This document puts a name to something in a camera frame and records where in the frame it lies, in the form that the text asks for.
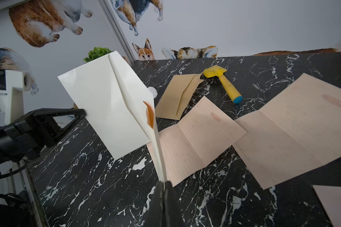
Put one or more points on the yellow toy shovel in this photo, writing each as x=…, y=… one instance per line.
x=217, y=71

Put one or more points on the green plant in terracotta pot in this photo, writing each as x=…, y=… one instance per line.
x=96, y=53

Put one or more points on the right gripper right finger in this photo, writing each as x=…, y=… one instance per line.
x=172, y=212

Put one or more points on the brown kraft envelope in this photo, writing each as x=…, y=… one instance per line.
x=177, y=96

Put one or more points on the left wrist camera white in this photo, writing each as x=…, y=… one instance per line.
x=12, y=86

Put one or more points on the pink envelope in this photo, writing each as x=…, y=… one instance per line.
x=330, y=198

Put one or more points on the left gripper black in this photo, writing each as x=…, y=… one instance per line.
x=27, y=138

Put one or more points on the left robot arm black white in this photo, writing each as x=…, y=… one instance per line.
x=14, y=208

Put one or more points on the cream letter paper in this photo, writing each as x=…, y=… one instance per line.
x=202, y=135
x=299, y=130

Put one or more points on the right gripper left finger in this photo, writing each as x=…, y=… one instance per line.
x=155, y=216

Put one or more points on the white cream envelope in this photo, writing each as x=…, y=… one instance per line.
x=112, y=95

